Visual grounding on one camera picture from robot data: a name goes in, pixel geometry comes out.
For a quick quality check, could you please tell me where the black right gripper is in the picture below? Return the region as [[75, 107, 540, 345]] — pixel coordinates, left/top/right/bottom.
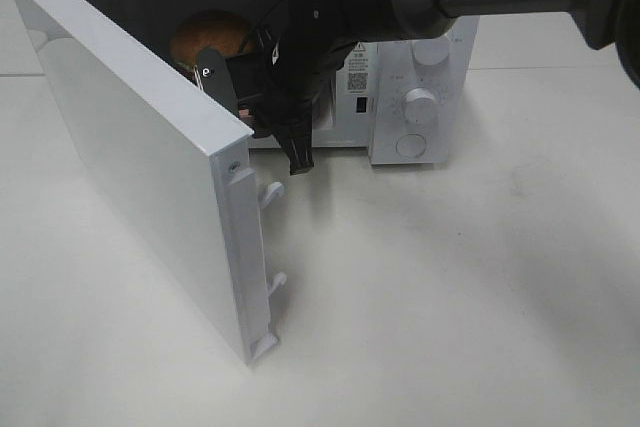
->
[[234, 41, 350, 176]]

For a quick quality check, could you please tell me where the white microwave door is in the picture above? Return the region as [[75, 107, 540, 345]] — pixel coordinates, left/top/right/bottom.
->
[[15, 0, 286, 364]]

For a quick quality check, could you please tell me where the white timer knob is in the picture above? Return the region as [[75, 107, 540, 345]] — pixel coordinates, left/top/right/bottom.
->
[[402, 88, 438, 125]]

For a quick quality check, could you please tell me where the burger with lettuce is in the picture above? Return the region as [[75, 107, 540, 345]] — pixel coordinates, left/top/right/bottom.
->
[[169, 10, 256, 81]]

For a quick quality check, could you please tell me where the pink round plate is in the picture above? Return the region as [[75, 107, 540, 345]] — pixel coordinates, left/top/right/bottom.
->
[[238, 109, 255, 128]]

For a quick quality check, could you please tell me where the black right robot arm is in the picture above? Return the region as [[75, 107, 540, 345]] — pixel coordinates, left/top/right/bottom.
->
[[252, 0, 639, 175]]

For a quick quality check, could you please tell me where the white warning label sticker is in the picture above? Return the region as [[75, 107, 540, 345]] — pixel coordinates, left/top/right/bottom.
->
[[346, 43, 370, 93]]

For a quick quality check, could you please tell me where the white microwave oven body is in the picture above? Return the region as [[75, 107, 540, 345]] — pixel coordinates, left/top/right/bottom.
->
[[15, 0, 478, 165]]

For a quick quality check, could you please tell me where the white upper power knob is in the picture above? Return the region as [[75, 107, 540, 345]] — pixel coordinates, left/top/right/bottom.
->
[[411, 36, 450, 66]]

